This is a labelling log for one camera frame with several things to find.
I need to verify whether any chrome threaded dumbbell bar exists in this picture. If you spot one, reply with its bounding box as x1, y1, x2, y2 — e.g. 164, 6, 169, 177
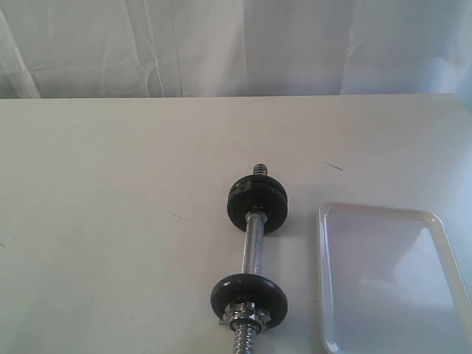
229, 163, 269, 354

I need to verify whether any chrome spin-lock collar nut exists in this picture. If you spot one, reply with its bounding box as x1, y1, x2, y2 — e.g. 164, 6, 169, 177
219, 302, 271, 333

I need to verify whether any white plastic tray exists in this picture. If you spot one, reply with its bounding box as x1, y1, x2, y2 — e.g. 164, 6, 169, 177
316, 203, 471, 353

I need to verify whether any white backdrop cloth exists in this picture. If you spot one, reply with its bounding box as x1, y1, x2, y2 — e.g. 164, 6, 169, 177
1, 1, 471, 101

